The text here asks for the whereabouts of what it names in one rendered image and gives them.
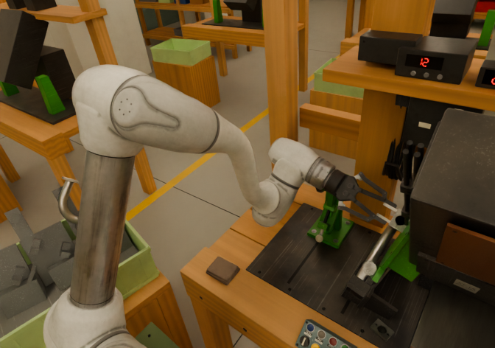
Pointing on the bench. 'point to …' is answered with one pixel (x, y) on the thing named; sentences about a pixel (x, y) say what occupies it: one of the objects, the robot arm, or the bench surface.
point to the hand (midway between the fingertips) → (391, 215)
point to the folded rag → (222, 270)
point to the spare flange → (380, 332)
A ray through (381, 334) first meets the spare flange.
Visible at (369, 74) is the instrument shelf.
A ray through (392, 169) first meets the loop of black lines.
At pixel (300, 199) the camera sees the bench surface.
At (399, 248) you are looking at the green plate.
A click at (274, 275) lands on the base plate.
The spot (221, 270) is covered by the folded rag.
